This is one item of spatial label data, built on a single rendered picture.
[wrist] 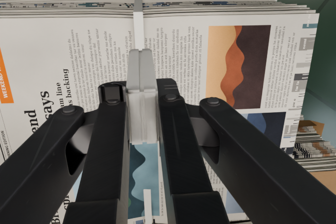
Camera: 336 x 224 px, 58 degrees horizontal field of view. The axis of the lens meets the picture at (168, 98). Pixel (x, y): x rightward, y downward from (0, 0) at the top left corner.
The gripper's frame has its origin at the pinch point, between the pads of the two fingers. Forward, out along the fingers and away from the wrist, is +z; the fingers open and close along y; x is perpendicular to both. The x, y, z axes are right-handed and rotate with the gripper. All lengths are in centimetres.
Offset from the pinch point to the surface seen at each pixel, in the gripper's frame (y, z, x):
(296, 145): 39, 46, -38
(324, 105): 79, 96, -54
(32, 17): -10.0, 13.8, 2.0
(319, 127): 51, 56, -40
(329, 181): 43, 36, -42
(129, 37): -1.1, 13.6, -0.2
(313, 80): 71, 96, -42
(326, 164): 42, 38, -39
